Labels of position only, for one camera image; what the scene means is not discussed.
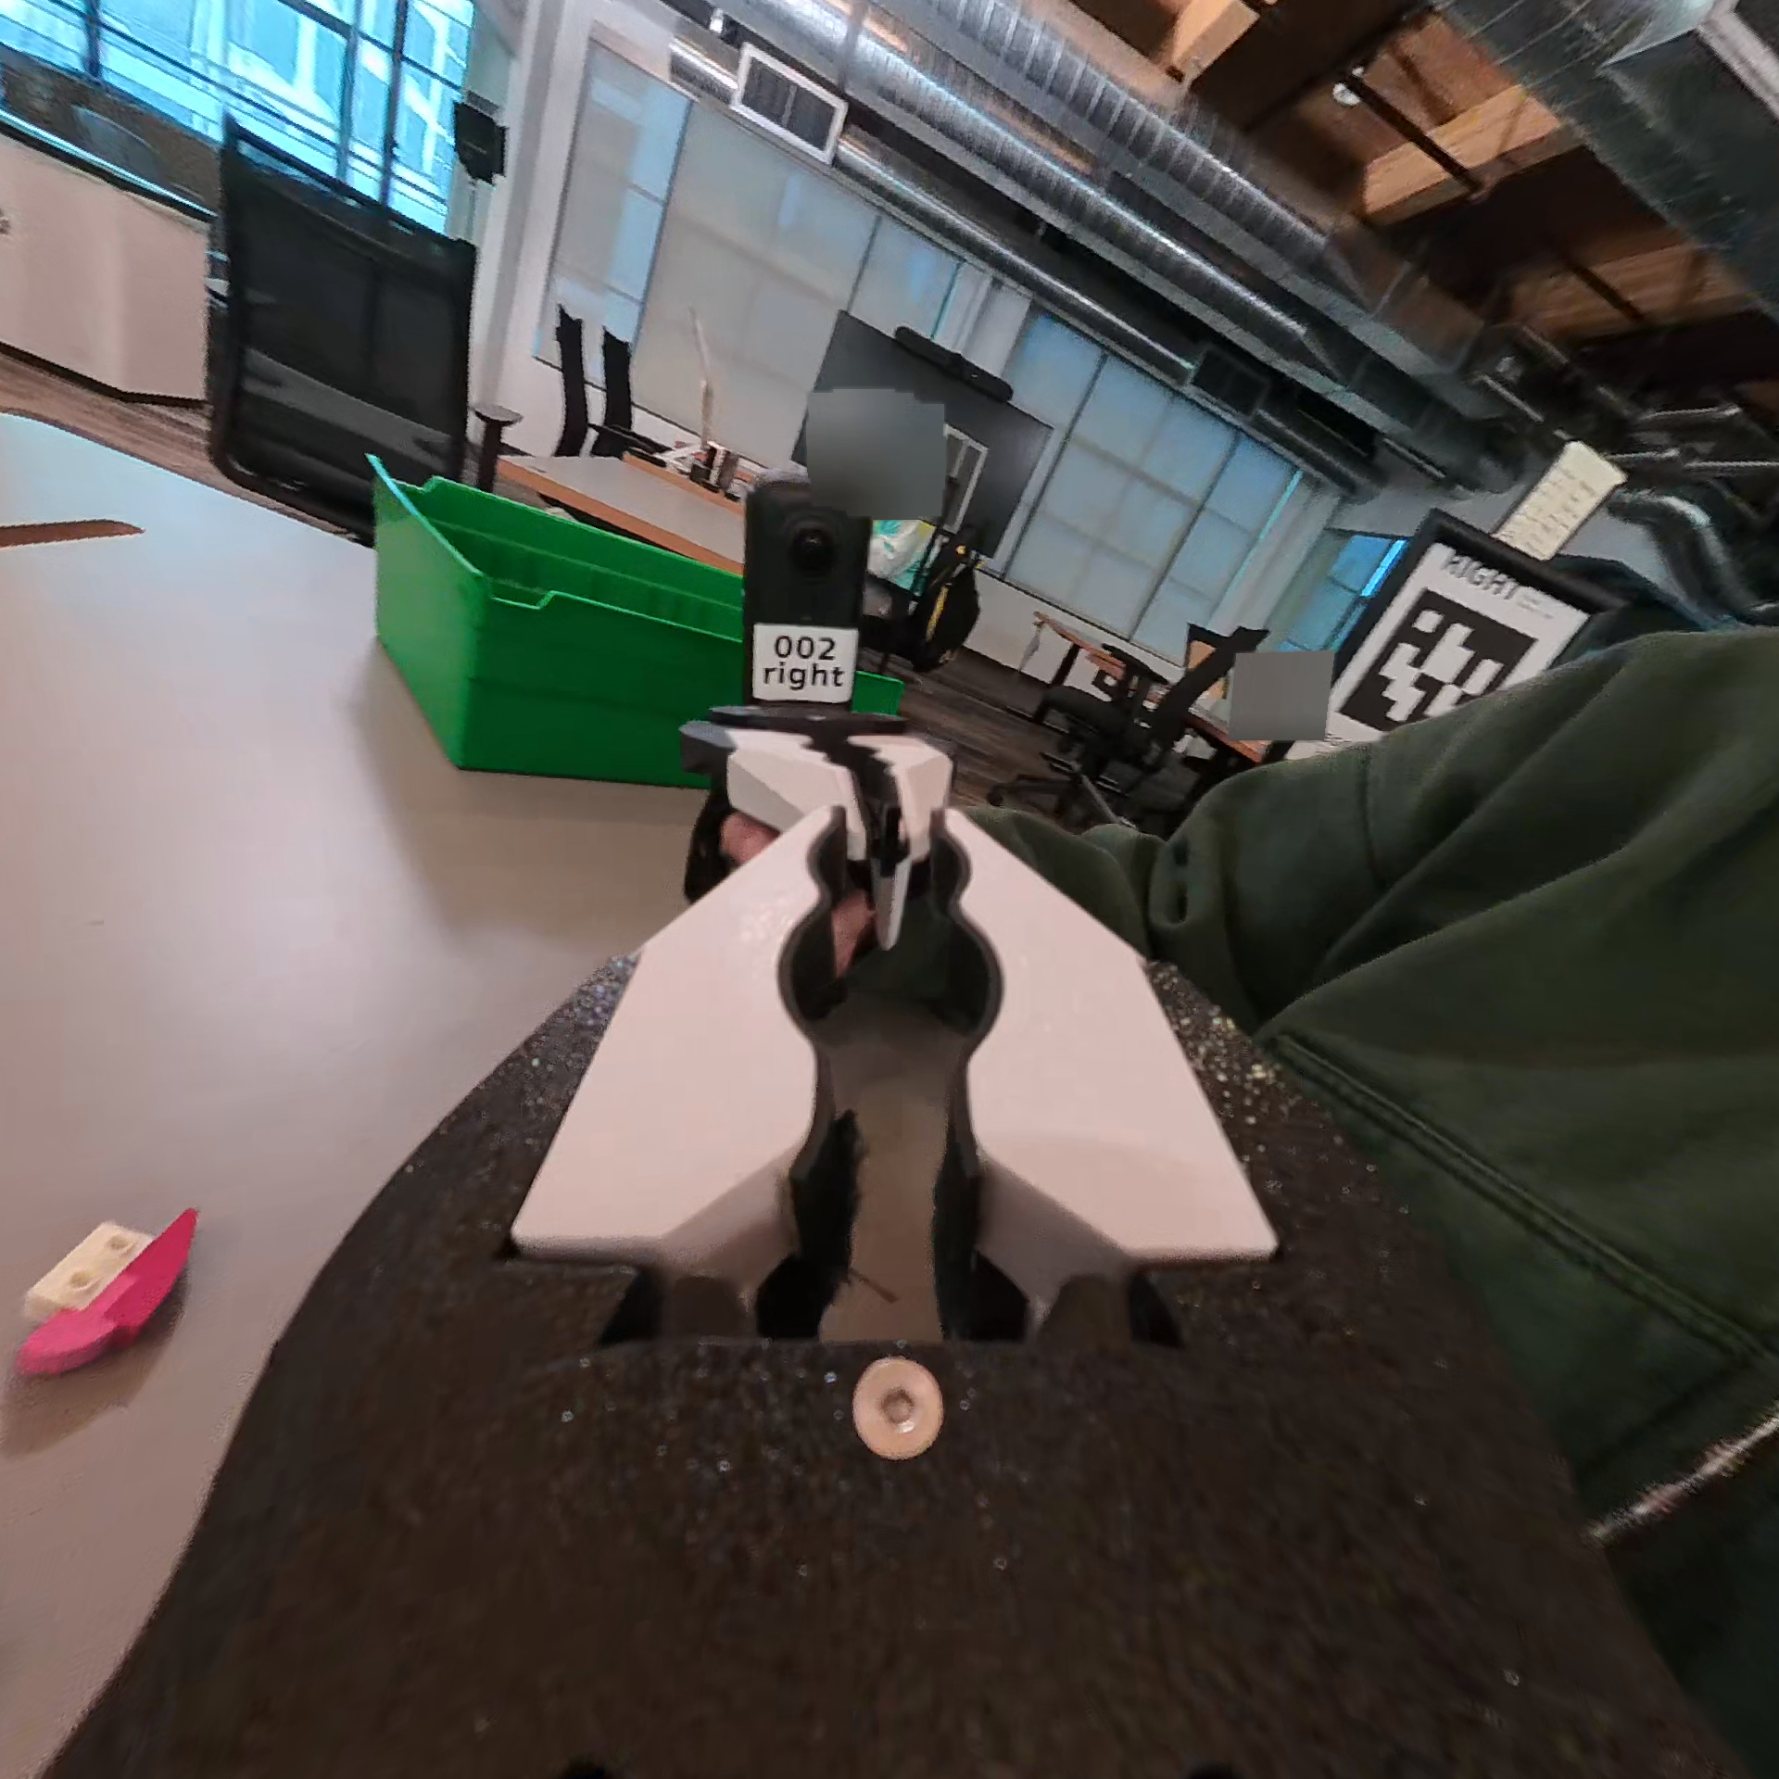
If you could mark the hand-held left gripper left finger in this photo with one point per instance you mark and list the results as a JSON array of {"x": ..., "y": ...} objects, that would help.
[{"x": 667, "y": 1112}]

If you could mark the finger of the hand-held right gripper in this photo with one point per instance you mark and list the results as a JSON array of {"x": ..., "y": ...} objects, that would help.
[
  {"x": 920, "y": 799},
  {"x": 787, "y": 779}
]

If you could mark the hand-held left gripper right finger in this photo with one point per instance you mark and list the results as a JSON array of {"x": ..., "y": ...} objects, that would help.
[{"x": 1098, "y": 1112}]

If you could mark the person's right forearm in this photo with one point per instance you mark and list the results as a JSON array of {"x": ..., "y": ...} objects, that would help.
[{"x": 1459, "y": 973}]

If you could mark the small pink white lego piece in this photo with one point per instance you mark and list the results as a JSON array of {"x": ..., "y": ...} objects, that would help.
[{"x": 110, "y": 1299}]

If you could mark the person's right hand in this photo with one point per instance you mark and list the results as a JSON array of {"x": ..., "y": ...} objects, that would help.
[{"x": 746, "y": 849}]

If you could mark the wooden meeting table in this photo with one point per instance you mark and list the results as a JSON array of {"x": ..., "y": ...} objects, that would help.
[{"x": 626, "y": 500}]

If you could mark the black swivel chair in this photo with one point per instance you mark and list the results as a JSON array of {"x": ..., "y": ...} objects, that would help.
[{"x": 1152, "y": 724}]

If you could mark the green plastic bin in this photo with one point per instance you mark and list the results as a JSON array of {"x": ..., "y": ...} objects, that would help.
[{"x": 555, "y": 669}]

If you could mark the pair of black chairs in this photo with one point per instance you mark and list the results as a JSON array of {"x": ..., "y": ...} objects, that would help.
[{"x": 597, "y": 382}]

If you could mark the white vent grille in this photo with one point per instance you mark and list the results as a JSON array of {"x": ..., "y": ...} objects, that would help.
[{"x": 791, "y": 101}]

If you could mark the black mesh office chair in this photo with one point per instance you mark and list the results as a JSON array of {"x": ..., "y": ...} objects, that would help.
[{"x": 349, "y": 320}]

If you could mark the black white marker board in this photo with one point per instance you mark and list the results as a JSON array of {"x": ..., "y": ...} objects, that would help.
[{"x": 1459, "y": 641}]

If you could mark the large window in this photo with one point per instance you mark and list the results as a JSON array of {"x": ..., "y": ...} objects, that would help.
[{"x": 279, "y": 83}]

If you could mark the brown tape strip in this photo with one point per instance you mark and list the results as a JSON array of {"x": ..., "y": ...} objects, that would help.
[{"x": 63, "y": 533}]

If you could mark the white cabinet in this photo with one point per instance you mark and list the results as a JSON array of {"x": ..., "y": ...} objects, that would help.
[{"x": 98, "y": 278}]

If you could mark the black wall screen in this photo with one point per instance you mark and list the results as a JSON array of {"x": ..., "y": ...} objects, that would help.
[{"x": 1001, "y": 432}]

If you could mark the black wall speaker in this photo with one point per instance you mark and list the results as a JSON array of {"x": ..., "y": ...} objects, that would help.
[{"x": 480, "y": 138}]

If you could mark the large silver ventilation duct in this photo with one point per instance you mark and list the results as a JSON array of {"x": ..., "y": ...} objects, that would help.
[{"x": 1640, "y": 112}]

